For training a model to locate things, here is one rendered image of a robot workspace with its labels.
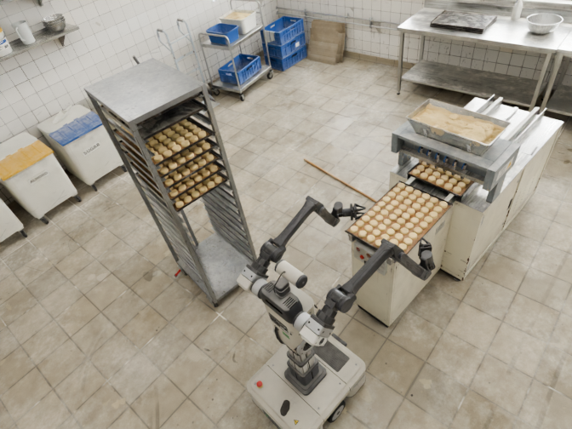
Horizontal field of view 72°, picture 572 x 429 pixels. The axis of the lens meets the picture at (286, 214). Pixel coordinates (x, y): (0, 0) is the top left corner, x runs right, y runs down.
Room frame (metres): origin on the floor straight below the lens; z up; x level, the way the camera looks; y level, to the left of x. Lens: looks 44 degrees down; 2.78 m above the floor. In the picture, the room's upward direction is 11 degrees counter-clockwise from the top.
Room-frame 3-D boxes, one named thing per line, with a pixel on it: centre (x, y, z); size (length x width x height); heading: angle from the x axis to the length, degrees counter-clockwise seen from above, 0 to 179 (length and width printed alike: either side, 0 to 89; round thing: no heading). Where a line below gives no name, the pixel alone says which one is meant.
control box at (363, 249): (1.54, -0.47, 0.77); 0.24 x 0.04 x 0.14; 37
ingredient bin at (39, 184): (3.75, 2.65, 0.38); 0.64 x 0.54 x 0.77; 43
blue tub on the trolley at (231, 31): (5.64, 0.37, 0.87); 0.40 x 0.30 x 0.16; 46
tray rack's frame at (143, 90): (2.27, 0.68, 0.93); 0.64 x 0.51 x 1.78; 34
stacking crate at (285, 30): (6.40, -0.49, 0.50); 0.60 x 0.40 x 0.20; 135
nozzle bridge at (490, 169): (2.06, -1.17, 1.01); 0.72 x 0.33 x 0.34; 37
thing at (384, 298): (1.75, -0.76, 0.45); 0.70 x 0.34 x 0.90; 127
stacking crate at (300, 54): (6.40, -0.49, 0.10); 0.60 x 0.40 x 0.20; 130
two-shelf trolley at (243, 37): (5.81, 0.25, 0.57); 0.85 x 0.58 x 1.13; 139
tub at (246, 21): (5.94, 0.14, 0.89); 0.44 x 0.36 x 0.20; 51
